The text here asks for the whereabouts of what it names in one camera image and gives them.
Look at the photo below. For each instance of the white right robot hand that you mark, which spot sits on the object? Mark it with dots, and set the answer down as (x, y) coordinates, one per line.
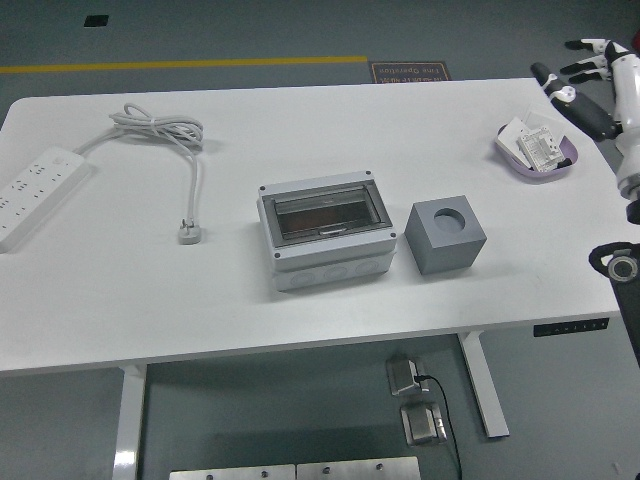
(627, 100)

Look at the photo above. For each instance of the smoky transparent box lid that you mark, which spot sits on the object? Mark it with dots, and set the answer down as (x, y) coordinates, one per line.
(325, 205)

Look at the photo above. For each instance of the metal floor socket box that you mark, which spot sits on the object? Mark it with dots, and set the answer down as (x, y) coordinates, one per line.
(422, 425)
(402, 375)

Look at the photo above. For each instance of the clear plastic packet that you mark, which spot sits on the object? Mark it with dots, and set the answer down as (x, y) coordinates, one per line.
(545, 119)

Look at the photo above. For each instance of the small black part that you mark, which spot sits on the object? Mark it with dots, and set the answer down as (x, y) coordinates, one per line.
(565, 163)

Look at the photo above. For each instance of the purple plastic tray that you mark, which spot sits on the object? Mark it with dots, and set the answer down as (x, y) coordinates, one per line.
(525, 173)

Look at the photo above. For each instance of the white flat card packet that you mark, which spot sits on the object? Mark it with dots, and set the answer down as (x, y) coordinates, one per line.
(507, 140)

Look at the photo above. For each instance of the dark floor sign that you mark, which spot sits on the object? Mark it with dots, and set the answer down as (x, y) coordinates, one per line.
(410, 73)

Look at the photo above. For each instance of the black table control panel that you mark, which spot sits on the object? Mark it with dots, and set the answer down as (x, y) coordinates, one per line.
(570, 327)

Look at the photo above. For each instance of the grey cube holder block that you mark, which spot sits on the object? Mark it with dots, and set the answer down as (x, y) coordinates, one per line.
(440, 250)

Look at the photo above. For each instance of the white table leg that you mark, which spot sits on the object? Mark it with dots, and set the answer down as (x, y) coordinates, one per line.
(129, 425)
(487, 395)

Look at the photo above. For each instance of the yellow floor tape line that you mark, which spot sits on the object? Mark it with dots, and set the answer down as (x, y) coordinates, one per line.
(180, 64)

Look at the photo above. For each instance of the grey metal plate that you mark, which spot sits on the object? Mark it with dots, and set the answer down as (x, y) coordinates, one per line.
(357, 469)
(230, 473)

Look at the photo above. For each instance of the black square floor plate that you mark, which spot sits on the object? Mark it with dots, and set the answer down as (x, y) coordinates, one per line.
(96, 21)

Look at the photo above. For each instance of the white power strip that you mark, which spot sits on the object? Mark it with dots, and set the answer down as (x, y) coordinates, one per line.
(35, 185)

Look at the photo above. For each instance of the white switch module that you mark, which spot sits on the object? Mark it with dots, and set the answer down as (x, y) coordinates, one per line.
(540, 147)

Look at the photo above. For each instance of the grey plastic enclosure box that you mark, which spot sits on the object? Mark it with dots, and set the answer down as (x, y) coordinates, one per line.
(330, 272)

